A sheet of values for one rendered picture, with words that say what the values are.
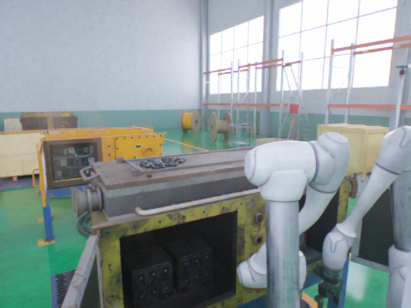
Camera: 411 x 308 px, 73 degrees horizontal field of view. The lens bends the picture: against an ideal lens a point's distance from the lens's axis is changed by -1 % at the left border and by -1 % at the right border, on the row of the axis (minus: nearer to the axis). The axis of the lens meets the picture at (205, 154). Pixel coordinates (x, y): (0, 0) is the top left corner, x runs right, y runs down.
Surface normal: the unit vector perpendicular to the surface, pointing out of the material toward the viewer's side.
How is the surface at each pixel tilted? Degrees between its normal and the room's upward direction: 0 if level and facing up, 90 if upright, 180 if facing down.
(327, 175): 112
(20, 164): 90
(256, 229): 90
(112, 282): 90
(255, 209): 90
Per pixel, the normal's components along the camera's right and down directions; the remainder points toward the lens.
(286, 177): 0.08, 0.11
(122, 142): 0.51, 0.16
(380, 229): -0.63, 0.14
